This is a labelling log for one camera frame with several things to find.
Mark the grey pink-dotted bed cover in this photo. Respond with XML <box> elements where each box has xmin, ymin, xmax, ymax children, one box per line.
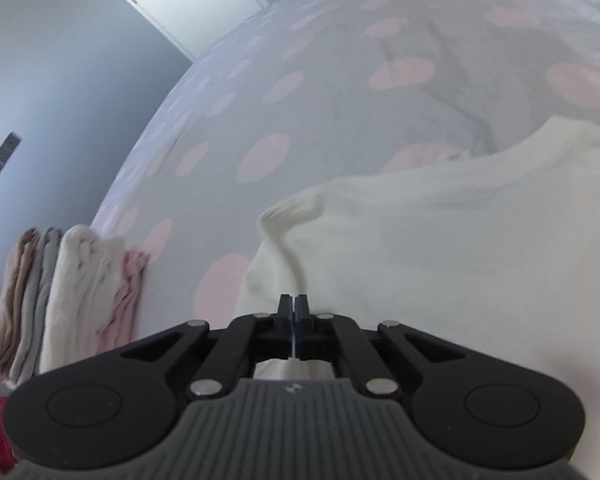
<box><xmin>93</xmin><ymin>0</ymin><xmax>600</xmax><ymax>337</ymax></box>

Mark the folded pink garment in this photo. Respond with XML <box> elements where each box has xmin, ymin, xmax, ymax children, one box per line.
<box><xmin>96</xmin><ymin>247</ymin><xmax>150</xmax><ymax>354</ymax></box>

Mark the folded white garment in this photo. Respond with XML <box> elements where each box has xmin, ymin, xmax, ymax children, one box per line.
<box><xmin>38</xmin><ymin>226</ymin><xmax>124</xmax><ymax>374</ymax></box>

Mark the folded grey garment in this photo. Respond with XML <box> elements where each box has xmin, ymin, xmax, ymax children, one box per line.
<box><xmin>8</xmin><ymin>228</ymin><xmax>62</xmax><ymax>386</ymax></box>

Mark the folded beige garment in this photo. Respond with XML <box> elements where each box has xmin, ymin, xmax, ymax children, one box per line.
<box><xmin>0</xmin><ymin>228</ymin><xmax>40</xmax><ymax>380</ymax></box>

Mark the cream white long-sleeve shirt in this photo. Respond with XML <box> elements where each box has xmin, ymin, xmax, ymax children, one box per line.
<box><xmin>235</xmin><ymin>116</ymin><xmax>600</xmax><ymax>479</ymax></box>

